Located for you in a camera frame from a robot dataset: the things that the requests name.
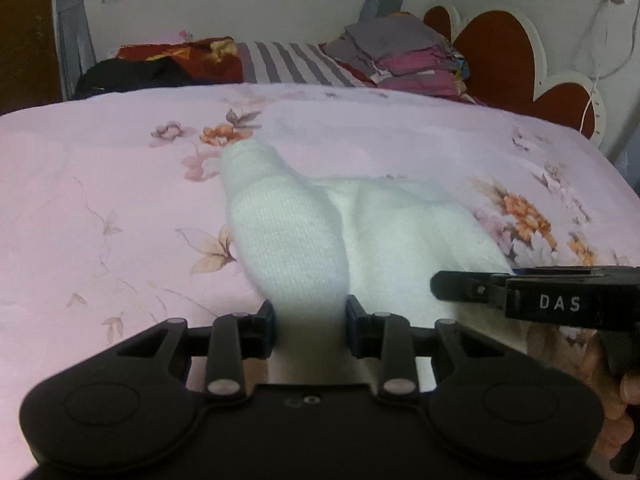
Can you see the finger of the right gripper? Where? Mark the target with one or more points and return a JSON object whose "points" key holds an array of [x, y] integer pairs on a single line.
{"points": [[470, 287]]}

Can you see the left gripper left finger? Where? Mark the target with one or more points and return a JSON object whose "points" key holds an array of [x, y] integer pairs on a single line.
{"points": [[233, 339]]}

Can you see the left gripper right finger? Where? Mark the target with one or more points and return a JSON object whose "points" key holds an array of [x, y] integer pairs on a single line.
{"points": [[387, 338]]}

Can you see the white knitted garment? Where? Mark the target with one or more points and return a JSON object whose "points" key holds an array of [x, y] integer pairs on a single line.
{"points": [[309, 244]]}

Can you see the stack of folded clothes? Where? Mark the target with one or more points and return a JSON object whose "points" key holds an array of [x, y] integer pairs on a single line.
{"points": [[399, 52]]}

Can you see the right hand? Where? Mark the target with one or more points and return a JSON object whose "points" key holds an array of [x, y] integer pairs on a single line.
{"points": [[578, 352]]}

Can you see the pink floral bed sheet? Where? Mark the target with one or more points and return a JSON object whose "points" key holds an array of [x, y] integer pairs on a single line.
{"points": [[114, 211]]}

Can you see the red heart-shaped headboard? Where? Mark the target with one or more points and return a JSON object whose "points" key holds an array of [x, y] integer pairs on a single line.
{"points": [[509, 69]]}

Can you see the grey striped pillow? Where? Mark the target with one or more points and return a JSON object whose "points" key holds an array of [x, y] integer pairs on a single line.
{"points": [[291, 63]]}

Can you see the red patterned blanket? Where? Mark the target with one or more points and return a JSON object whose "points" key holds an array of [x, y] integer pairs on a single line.
{"points": [[210, 59]]}

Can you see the black cloth bundle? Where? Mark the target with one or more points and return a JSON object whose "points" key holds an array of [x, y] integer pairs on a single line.
{"points": [[117, 75]]}

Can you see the grey left curtain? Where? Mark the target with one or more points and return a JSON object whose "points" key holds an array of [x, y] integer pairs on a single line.
{"points": [[73, 41]]}

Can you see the brown wooden door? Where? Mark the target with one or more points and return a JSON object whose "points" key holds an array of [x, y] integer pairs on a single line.
{"points": [[29, 63]]}

